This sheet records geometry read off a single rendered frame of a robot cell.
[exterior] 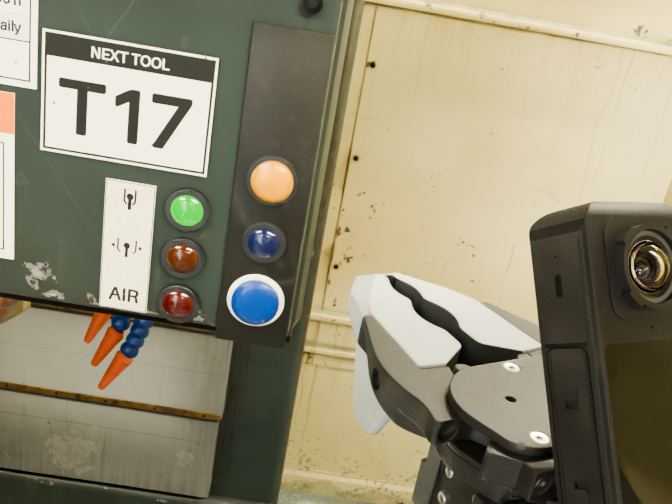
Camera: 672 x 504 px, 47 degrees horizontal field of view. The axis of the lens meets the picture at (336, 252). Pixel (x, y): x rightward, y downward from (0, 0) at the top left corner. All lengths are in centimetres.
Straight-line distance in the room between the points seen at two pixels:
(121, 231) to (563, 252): 32
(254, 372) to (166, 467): 23
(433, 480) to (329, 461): 157
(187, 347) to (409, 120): 60
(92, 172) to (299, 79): 14
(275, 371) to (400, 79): 59
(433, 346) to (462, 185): 127
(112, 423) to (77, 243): 90
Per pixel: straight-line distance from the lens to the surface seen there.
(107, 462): 144
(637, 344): 24
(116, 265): 50
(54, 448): 145
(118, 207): 49
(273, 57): 45
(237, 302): 49
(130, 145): 47
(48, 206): 50
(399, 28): 148
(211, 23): 45
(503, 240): 161
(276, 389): 134
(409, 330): 31
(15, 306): 76
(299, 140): 46
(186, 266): 49
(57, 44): 47
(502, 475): 26
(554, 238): 24
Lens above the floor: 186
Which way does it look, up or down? 23 degrees down
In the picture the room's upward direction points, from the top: 10 degrees clockwise
